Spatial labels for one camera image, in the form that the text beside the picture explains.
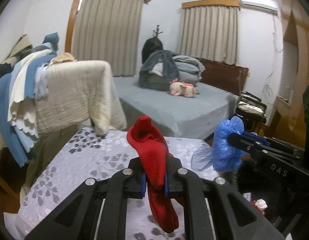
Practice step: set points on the coat rack with dark coat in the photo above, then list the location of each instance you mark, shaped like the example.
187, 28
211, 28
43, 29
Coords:
152, 45

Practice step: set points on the beige quilted blanket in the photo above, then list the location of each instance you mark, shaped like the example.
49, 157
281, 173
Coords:
79, 91

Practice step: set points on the right beige curtain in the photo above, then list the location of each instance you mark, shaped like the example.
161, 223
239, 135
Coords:
211, 33

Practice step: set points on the dark green folded clothes pile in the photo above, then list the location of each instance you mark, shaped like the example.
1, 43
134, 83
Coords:
159, 71

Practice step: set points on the blue white scalloped cloths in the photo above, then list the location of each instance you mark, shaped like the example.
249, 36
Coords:
23, 80

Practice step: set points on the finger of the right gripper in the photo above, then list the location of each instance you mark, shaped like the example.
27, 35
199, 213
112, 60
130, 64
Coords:
255, 137
277, 150

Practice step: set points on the pink plush toy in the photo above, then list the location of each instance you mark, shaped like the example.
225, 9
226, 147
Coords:
186, 90

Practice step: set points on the left beige curtain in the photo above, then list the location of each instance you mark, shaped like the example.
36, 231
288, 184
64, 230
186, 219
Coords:
108, 30

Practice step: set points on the long red sock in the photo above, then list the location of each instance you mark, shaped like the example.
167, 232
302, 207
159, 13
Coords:
152, 149

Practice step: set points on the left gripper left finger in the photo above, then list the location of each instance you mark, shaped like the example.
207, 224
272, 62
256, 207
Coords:
129, 183

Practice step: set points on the grey floral quilted cover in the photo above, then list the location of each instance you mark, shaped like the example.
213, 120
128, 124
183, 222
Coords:
86, 155

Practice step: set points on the grey folded blankets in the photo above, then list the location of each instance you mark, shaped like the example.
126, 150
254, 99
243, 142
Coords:
190, 69

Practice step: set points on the blue plastic bag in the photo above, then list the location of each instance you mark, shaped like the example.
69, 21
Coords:
221, 155

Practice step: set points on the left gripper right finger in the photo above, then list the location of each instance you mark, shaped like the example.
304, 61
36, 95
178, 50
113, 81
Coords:
191, 191

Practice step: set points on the beige curtain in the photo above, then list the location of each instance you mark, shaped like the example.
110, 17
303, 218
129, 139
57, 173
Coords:
108, 30
211, 33

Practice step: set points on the black folding chair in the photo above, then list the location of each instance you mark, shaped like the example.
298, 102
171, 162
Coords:
251, 110

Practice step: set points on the dark wooden headboard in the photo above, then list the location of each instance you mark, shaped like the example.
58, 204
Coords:
230, 78

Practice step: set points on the grey bed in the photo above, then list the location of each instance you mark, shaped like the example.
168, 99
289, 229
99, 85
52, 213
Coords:
176, 116

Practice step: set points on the white air conditioner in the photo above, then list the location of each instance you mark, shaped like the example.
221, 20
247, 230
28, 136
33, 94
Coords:
264, 4

